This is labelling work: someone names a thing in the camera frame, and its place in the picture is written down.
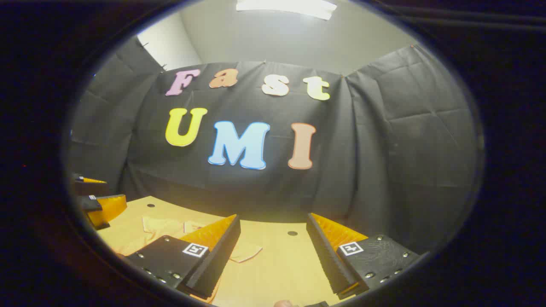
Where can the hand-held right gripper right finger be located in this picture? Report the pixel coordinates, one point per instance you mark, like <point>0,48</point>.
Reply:
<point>328,260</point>

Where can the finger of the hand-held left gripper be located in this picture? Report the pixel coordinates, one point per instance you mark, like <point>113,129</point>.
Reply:
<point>111,209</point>
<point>91,188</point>

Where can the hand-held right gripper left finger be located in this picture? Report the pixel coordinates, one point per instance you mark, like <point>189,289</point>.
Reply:
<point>213,260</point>

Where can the orange T-shirt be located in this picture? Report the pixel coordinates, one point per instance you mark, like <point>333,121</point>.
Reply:
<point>158,226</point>

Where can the black backdrop cloth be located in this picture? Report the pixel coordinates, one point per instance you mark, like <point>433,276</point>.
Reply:
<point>384,149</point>

